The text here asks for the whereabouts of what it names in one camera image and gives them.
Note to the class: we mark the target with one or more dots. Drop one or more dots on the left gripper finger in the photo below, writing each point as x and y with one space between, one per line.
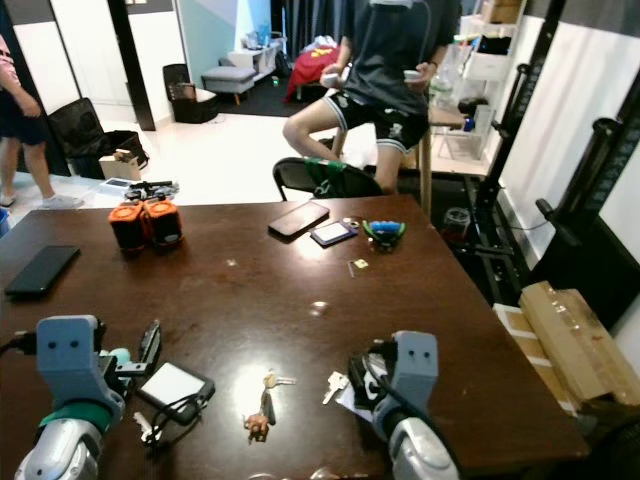
150 345

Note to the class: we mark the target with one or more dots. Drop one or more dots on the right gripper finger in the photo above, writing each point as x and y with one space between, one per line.
357 372

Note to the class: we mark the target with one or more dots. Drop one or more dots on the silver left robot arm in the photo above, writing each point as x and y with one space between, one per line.
55 455

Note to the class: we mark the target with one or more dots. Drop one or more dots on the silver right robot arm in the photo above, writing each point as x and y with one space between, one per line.
415 455

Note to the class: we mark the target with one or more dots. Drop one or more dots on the keys with brown toy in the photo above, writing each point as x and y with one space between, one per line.
260 425

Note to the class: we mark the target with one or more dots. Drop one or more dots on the teal plush toy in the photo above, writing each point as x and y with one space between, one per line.
118 356

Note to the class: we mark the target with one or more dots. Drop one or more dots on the silver key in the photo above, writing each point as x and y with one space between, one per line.
335 387
145 430

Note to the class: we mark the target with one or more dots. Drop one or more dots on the white card black holder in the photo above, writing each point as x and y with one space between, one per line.
175 385

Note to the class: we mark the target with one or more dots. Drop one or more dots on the orange black battery pack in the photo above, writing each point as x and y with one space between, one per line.
130 227
164 222

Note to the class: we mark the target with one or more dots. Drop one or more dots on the black smartphone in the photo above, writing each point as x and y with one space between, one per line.
42 270
298 218

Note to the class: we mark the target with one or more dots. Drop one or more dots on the blue-edged card holder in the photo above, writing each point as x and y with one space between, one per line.
333 232

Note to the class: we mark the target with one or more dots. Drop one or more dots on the blue and green gadget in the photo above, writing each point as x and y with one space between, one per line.
384 232

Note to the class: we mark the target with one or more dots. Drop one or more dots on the round glass jar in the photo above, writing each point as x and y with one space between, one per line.
458 222

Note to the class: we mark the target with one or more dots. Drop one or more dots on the small open cardboard box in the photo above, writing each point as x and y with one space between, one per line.
122 165

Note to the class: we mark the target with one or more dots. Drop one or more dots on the blue plastic bucket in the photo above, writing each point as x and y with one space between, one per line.
4 222

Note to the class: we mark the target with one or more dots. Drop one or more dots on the black folding chair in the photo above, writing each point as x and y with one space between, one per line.
325 180

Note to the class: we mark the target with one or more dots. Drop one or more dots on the brown cardboard box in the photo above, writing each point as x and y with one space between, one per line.
585 340

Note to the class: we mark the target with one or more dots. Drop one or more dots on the wooden side table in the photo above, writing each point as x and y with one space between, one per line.
423 150

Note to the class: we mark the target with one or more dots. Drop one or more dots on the black low chair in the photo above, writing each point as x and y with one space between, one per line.
185 100

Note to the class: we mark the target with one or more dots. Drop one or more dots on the wide black banner stand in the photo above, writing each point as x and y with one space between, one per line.
590 220

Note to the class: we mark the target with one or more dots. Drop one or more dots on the person in pink shirt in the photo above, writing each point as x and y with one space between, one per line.
20 100

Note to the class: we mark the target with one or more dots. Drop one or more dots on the grey upholstered stool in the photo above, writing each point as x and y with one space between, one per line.
227 78

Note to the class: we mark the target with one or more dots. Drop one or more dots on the clear water bottle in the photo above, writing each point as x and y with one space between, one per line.
440 85

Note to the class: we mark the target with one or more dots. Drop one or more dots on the red blanket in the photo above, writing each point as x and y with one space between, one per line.
312 70

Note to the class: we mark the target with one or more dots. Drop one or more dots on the slim black banner stand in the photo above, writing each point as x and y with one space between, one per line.
515 100

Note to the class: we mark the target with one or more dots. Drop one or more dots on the person in black clothes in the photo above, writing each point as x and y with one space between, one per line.
395 50

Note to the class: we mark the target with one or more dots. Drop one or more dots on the white storage shelf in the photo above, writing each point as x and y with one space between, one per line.
480 70

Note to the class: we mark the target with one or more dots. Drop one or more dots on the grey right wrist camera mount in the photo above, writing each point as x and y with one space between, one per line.
412 365

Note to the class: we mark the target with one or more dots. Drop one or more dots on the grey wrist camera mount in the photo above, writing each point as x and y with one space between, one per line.
70 360
412 365

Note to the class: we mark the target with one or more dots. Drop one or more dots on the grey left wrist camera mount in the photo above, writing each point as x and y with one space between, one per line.
70 360

